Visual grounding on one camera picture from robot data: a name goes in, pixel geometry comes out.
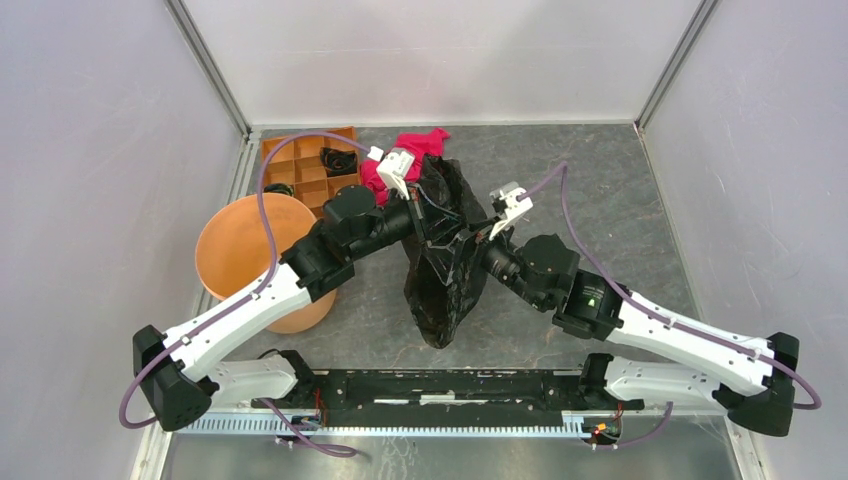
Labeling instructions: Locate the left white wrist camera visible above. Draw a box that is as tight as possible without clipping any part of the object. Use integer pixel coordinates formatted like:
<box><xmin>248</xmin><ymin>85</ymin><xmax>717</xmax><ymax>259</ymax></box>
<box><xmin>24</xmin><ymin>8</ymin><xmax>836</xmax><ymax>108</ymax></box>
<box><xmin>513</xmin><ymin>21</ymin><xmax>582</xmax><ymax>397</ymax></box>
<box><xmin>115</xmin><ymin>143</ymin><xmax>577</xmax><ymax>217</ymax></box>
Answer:
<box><xmin>362</xmin><ymin>146</ymin><xmax>415</xmax><ymax>200</ymax></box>

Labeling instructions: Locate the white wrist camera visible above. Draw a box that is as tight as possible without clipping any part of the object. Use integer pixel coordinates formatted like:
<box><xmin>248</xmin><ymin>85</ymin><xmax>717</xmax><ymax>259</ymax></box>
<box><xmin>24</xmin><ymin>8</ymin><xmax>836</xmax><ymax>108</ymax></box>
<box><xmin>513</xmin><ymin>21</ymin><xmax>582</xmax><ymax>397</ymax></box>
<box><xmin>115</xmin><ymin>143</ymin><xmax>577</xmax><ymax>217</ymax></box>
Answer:
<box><xmin>362</xmin><ymin>146</ymin><xmax>415</xmax><ymax>200</ymax></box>
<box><xmin>489</xmin><ymin>182</ymin><xmax>533</xmax><ymax>240</ymax></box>

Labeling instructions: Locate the rolled black bag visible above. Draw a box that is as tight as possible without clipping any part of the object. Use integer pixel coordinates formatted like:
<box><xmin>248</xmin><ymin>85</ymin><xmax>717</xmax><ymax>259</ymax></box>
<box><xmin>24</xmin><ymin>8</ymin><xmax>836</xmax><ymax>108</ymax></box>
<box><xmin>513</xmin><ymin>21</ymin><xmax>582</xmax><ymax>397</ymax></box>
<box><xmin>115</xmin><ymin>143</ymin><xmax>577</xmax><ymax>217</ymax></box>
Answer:
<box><xmin>319</xmin><ymin>147</ymin><xmax>358</xmax><ymax>177</ymax></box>
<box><xmin>263</xmin><ymin>183</ymin><xmax>294</xmax><ymax>197</ymax></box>

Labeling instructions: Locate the orange trash bin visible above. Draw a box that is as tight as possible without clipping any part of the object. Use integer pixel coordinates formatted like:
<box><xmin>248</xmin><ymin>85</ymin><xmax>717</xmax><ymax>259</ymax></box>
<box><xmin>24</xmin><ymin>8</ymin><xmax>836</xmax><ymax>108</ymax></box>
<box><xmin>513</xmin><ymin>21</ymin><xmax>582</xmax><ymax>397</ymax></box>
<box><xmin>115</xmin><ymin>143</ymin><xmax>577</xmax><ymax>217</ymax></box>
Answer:
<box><xmin>195</xmin><ymin>193</ymin><xmax>316</xmax><ymax>300</ymax></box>

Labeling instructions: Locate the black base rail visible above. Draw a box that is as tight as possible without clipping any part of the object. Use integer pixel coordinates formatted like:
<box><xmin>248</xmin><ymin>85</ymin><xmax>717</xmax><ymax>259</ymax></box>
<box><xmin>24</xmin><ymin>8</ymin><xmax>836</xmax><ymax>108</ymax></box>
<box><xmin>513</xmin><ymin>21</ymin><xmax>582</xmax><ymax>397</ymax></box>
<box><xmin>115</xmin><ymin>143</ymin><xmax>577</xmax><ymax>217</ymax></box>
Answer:
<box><xmin>273</xmin><ymin>369</ymin><xmax>645</xmax><ymax>429</ymax></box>

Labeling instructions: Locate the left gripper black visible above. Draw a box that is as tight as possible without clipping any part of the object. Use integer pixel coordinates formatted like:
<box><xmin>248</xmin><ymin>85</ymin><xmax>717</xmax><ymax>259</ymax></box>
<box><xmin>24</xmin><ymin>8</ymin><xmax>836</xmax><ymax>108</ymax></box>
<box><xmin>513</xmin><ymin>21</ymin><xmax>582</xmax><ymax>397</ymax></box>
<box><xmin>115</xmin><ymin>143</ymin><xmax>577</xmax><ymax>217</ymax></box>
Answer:
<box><xmin>348</xmin><ymin>181</ymin><xmax>464</xmax><ymax>262</ymax></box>

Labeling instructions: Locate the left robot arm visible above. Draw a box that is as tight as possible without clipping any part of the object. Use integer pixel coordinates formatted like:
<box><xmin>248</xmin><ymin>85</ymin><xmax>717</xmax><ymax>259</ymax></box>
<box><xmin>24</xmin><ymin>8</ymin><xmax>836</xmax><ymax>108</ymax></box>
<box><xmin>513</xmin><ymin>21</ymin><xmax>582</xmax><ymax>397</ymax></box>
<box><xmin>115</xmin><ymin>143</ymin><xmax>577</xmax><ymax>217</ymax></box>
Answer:
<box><xmin>119</xmin><ymin>186</ymin><xmax>463</xmax><ymax>432</ymax></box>

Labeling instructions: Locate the black trash bag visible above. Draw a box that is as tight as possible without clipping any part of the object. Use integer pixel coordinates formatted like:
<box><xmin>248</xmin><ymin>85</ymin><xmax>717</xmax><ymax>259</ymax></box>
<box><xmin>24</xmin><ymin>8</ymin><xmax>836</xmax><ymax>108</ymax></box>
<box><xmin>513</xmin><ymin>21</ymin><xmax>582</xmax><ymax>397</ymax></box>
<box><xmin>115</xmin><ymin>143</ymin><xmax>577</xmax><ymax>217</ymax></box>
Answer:
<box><xmin>402</xmin><ymin>155</ymin><xmax>487</xmax><ymax>349</ymax></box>

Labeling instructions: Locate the rolled black bag left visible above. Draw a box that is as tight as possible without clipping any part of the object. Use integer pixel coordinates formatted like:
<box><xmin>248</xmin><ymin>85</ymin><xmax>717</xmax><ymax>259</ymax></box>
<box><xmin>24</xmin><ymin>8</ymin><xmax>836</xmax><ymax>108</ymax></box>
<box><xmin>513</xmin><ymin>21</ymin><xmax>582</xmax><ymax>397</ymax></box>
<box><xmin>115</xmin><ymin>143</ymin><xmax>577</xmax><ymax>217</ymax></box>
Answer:
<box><xmin>263</xmin><ymin>183</ymin><xmax>294</xmax><ymax>197</ymax></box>

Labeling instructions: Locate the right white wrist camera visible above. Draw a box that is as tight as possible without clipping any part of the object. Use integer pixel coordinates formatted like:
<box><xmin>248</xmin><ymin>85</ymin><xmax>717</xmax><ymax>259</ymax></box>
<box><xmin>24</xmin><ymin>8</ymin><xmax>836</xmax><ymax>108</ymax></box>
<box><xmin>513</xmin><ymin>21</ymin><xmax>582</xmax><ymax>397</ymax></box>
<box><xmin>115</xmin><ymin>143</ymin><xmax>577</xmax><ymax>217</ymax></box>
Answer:
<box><xmin>489</xmin><ymin>182</ymin><xmax>533</xmax><ymax>240</ymax></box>

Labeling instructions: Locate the rolled black bag top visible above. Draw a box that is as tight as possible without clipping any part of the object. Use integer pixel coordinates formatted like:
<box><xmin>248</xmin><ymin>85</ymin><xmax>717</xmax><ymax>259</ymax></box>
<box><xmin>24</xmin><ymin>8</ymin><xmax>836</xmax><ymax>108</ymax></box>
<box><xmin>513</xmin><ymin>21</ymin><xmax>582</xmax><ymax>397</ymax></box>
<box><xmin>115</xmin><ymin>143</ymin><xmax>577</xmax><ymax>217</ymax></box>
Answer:
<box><xmin>319</xmin><ymin>147</ymin><xmax>358</xmax><ymax>177</ymax></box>

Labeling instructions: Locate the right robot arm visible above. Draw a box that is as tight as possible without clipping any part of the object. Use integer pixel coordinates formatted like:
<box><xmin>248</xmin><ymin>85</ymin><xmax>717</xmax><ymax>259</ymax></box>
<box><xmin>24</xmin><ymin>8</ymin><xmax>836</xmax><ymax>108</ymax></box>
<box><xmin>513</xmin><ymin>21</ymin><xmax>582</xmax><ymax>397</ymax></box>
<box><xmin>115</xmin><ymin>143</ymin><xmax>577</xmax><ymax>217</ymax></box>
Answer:
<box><xmin>450</xmin><ymin>228</ymin><xmax>800</xmax><ymax>437</ymax></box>

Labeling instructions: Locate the red cloth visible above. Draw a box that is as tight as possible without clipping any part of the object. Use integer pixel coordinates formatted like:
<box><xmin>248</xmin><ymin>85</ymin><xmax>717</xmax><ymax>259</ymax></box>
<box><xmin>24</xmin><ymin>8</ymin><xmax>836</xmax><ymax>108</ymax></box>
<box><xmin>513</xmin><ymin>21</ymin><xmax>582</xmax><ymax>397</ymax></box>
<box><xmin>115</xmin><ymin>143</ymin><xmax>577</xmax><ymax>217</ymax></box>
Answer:
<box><xmin>361</xmin><ymin>128</ymin><xmax>451</xmax><ymax>206</ymax></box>

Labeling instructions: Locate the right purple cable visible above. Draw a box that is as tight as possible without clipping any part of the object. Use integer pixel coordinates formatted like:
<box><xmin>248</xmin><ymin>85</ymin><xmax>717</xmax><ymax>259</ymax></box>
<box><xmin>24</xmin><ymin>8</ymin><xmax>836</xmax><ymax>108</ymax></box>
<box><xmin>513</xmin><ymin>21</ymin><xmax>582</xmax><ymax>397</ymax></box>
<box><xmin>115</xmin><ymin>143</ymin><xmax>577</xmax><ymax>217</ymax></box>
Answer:
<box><xmin>518</xmin><ymin>161</ymin><xmax>823</xmax><ymax>452</ymax></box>

